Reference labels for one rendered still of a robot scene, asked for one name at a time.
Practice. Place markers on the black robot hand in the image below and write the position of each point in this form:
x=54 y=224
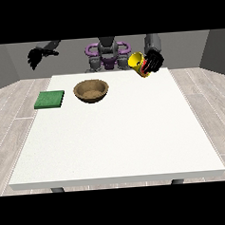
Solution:
x=153 y=61
x=36 y=57

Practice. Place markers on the yellow cup with melon print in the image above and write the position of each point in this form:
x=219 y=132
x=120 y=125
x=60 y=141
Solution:
x=136 y=61

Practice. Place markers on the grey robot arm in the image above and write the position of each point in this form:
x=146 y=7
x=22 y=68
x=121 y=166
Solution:
x=48 y=45
x=152 y=42

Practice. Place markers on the green square pad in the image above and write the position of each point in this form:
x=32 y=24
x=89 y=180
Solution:
x=49 y=99

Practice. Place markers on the brown wooden bowl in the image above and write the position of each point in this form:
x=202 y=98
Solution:
x=91 y=90

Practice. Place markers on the grey robot trunk purple rings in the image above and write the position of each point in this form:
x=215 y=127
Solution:
x=107 y=56

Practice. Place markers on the dark table leg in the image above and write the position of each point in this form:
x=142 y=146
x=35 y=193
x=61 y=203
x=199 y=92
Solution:
x=57 y=190
x=177 y=181

